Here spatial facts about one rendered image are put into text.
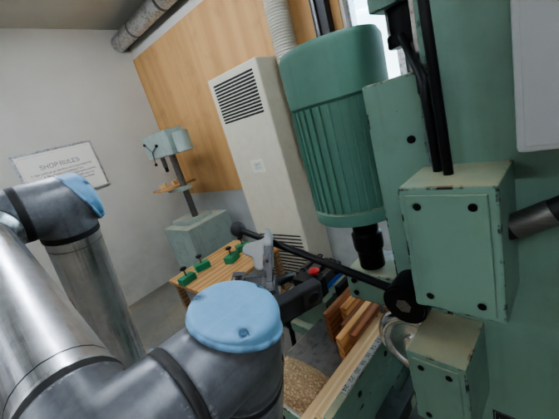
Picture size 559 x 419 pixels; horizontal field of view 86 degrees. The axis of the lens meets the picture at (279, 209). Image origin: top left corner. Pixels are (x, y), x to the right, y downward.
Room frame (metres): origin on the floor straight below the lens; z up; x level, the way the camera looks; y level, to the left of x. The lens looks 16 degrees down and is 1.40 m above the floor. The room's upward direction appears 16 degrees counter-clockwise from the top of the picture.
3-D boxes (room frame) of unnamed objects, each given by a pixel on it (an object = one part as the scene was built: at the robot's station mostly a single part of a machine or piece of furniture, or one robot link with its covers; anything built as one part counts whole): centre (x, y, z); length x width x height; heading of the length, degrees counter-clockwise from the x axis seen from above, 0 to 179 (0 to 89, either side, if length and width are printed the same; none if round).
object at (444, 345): (0.31, -0.16, 1.02); 0.09 x 0.07 x 0.12; 131
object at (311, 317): (0.72, -0.05, 0.91); 0.15 x 0.14 x 0.09; 131
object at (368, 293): (0.54, -0.17, 1.02); 0.14 x 0.07 x 0.09; 41
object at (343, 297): (0.62, -0.10, 0.94); 0.20 x 0.01 x 0.08; 131
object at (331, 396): (0.56, -0.19, 0.92); 0.60 x 0.02 x 0.05; 131
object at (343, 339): (0.58, -0.13, 0.93); 0.24 x 0.01 x 0.06; 131
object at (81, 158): (2.87, 1.80, 1.48); 0.64 x 0.02 x 0.46; 135
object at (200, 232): (2.84, 0.80, 0.79); 0.62 x 0.48 x 1.58; 46
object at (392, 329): (0.38, -0.15, 1.02); 0.12 x 0.03 x 0.12; 41
